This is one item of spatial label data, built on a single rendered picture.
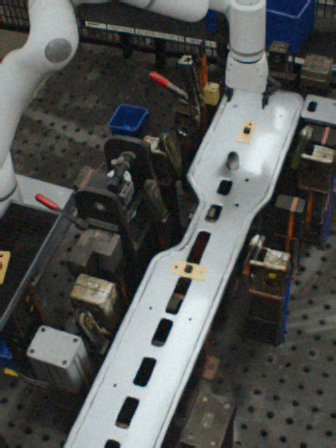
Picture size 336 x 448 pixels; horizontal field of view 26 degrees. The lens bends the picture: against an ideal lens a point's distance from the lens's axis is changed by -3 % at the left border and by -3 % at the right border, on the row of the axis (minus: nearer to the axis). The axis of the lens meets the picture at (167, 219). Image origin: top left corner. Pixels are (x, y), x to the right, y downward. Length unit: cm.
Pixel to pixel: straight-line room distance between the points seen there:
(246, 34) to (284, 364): 83
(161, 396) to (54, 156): 110
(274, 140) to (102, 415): 87
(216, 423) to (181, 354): 19
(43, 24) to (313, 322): 103
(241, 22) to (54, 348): 83
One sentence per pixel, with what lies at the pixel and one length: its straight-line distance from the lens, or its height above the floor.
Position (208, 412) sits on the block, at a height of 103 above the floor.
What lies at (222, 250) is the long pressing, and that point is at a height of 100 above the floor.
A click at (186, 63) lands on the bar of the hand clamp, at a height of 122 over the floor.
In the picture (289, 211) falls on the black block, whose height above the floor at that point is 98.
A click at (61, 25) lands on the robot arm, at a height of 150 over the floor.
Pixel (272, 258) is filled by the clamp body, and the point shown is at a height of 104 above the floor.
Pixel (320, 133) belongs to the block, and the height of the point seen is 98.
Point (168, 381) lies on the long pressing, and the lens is 154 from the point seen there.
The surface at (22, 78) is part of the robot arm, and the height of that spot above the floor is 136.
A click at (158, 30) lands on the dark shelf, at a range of 229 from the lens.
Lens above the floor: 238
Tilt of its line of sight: 51 degrees down
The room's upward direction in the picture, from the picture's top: 7 degrees counter-clockwise
